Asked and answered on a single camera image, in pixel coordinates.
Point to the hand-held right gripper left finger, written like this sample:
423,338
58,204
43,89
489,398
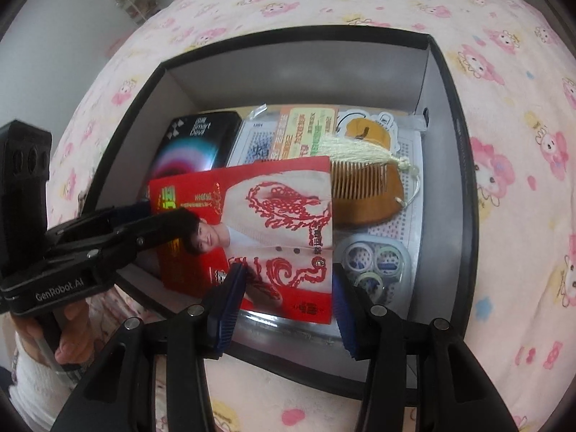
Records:
229,306

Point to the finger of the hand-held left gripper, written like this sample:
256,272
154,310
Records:
112,216
166,227

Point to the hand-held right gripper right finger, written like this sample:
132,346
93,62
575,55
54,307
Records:
346,319

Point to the clear tape rolls packet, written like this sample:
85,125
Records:
373,256

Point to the red portrait card packet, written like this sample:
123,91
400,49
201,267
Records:
270,216

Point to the wooden comb with tassel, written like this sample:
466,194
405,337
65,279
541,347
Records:
360,198

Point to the cartoon bead art packet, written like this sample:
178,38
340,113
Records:
256,141

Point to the orange green leaflet packet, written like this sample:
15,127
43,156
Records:
306,130

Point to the yellow cartoon sticker sheet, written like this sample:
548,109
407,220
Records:
364,128

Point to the black cardboard box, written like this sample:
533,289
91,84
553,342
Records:
292,72

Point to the person's left hand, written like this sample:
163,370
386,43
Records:
74,328

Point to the pink cartoon printed blanket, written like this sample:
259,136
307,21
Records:
517,189

